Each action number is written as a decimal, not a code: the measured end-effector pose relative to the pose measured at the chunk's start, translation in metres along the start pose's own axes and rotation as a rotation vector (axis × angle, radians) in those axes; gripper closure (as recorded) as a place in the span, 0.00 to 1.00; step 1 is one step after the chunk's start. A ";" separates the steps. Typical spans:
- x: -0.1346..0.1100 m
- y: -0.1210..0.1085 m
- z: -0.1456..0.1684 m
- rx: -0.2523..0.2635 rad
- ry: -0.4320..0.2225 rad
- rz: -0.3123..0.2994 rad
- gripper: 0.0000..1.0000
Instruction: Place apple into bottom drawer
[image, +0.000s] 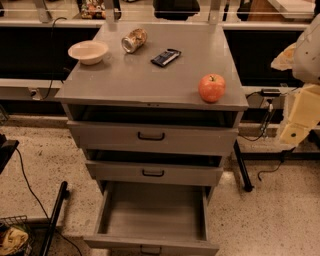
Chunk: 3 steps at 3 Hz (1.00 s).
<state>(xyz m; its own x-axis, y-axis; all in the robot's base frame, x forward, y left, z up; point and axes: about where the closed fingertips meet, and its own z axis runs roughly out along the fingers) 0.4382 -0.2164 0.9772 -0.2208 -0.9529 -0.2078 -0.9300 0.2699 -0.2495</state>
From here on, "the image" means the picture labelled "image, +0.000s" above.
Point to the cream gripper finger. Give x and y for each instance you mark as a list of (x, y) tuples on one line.
[(285, 60), (302, 114)]

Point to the red apple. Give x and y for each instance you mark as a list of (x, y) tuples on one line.
[(211, 87)]

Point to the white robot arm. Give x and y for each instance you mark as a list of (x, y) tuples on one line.
[(303, 58)]

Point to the grey drawer cabinet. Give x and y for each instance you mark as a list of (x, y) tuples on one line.
[(128, 88)]

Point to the grey bottom drawer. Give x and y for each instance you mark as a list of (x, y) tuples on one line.
[(153, 220)]

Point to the grey drawer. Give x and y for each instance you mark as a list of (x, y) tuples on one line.
[(153, 138), (154, 173), (153, 220)]

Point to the grey middle drawer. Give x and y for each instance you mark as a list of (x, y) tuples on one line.
[(154, 173)]

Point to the grey top drawer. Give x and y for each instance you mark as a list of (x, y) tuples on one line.
[(153, 138)]

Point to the black power adapter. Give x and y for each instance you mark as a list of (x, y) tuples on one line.
[(270, 92)]

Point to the black table leg right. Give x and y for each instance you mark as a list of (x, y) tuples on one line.
[(248, 187)]

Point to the dark blue snack bar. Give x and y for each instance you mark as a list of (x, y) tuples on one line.
[(166, 57)]

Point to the metal can lying down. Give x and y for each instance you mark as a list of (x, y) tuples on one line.
[(134, 40)]

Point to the white bowl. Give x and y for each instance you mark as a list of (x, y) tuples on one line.
[(88, 52)]

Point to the black pole lower left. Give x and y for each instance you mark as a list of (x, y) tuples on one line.
[(62, 194)]

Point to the black object left edge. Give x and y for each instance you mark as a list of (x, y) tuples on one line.
[(7, 148)]

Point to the wire basket with bag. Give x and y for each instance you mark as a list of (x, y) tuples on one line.
[(15, 236)]

